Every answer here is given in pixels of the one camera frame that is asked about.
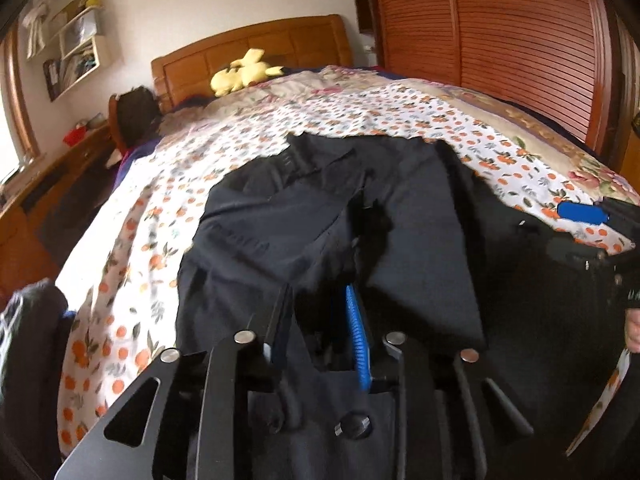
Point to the wooden desk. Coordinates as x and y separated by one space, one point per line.
30 225

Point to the tied white curtain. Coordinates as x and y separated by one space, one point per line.
36 25

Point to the orange print bed sheet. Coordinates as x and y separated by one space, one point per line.
225 130

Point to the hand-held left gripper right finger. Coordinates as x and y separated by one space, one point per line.
359 335

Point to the red bowl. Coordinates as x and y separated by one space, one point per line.
75 136

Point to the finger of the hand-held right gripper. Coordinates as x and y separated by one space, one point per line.
580 255
582 211

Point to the person's right hand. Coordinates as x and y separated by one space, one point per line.
634 330

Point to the white wall shelf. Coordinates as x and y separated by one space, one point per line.
107 52

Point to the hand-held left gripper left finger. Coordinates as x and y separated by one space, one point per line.
282 320

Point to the floral quilt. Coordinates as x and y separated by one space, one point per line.
350 80

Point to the black double-breasted coat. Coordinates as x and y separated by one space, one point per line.
410 220

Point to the navy blanket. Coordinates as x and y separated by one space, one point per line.
130 160

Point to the wooden headboard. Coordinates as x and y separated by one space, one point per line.
200 55

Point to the small yellow shelf toy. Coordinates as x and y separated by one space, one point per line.
93 2

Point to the wooden louvered wardrobe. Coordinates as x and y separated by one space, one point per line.
500 35

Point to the folded dark clothes pile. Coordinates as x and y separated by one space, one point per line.
35 320

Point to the window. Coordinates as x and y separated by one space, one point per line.
7 125

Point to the yellow plush toy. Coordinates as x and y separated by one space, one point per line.
245 72

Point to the white paper bag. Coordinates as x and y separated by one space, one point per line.
82 27

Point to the black backpack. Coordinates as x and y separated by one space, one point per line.
140 115

